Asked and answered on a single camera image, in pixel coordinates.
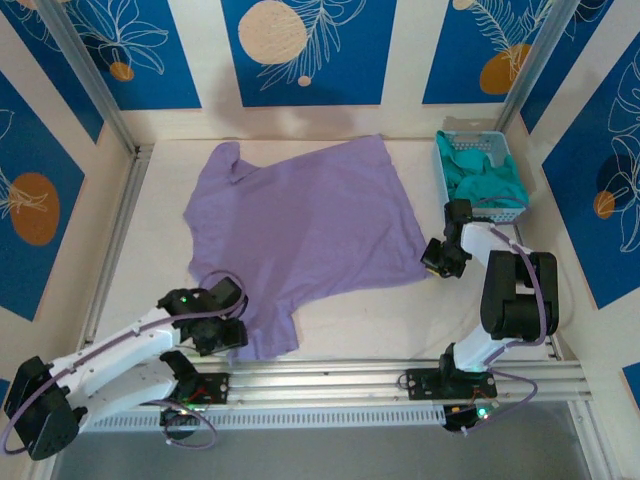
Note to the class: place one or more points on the aluminium frame post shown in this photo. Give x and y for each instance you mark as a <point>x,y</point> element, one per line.
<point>537,55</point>
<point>95,85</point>

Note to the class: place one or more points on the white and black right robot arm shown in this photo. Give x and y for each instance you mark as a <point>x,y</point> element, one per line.
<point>515,300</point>

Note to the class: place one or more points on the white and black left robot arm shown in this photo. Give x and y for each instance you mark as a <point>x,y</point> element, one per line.
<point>115,345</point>

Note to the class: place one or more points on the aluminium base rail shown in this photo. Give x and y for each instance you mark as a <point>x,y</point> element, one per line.
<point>325,385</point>

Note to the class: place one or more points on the teal cloth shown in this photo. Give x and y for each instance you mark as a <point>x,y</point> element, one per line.
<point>480,180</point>

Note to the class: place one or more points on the purple t-shirt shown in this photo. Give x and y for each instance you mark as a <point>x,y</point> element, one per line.
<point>310,220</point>

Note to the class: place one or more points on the grey metal panel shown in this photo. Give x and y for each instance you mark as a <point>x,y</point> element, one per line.
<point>325,455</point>

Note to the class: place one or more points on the light blue plastic basket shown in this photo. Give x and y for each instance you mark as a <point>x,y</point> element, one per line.
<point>492,137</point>

